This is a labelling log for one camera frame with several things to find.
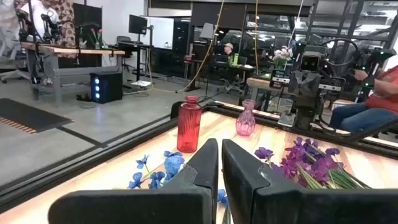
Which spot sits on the black partition panel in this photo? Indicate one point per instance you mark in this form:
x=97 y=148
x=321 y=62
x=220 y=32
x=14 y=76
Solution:
x=88 y=15

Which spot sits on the brown patterned cloth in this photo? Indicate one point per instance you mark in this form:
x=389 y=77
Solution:
x=66 y=18

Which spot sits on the small vase with red tulips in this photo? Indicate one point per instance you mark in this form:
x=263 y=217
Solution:
x=97 y=45

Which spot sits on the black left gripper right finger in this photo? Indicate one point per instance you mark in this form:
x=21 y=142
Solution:
x=280 y=205

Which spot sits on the wooden workbench grey legs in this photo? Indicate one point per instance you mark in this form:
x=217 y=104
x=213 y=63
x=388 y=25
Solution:
x=77 y=51

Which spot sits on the black triangular bracket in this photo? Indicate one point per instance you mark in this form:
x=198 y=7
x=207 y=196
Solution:
x=176 y=110

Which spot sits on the black computer tower blue lights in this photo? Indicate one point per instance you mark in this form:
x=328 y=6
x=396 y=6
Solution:
x=109 y=88

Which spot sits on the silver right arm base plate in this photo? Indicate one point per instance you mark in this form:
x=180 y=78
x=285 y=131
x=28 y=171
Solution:
x=286 y=119

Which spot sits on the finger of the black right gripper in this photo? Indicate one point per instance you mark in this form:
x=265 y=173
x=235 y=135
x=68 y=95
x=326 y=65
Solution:
x=312 y=91
x=297 y=91

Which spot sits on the green bottle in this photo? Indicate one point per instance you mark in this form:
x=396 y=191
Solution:
x=235 y=59

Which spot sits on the black office desk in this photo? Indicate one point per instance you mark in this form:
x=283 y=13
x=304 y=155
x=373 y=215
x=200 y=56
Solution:
x=133 y=45

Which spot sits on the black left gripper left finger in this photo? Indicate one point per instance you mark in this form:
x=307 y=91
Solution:
x=174 y=205

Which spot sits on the black spare robot arm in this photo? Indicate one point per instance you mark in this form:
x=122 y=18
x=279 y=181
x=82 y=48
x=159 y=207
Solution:
x=23 y=31
x=48 y=31

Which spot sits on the red ribbed glass vase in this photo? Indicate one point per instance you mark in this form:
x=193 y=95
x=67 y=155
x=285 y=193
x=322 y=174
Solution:
x=189 y=130

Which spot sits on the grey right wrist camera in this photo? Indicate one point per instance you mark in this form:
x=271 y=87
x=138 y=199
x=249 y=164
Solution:
x=310 y=62

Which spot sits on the black orange-striped floor mat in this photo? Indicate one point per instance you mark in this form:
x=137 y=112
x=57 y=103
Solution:
x=28 y=113

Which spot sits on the pink glass vase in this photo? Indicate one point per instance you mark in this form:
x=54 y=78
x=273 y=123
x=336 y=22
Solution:
x=245 y=123

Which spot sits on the white board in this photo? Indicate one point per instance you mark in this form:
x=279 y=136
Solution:
x=161 y=32

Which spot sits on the pile of loose flowers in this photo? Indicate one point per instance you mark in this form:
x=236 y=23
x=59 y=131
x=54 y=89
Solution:
x=77 y=168

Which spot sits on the person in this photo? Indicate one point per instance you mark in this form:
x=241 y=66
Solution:
x=229 y=49
x=367 y=118
x=40 y=12

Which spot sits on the black computer monitor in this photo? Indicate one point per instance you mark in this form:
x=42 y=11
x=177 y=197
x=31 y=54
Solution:
x=137 y=25

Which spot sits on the magenta artificial flower stem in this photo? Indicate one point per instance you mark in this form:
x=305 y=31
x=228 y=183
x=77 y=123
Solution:
x=311 y=161

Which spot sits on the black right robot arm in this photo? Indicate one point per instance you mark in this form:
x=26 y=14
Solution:
x=304 y=118

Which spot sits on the white pink flower bouquet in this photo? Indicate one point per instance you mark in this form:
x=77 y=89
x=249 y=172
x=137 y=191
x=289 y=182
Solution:
x=281 y=56

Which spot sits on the blue artificial flower stem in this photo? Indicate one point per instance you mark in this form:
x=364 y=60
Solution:
x=172 y=165

